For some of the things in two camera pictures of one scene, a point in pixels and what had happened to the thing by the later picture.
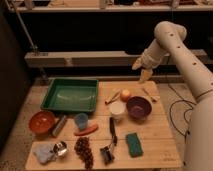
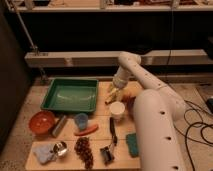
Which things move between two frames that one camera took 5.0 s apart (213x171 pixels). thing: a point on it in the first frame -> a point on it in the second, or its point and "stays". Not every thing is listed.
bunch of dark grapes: x=83 y=150 stays
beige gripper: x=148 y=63 -> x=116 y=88
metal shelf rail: x=114 y=58 stays
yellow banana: x=117 y=94 stays
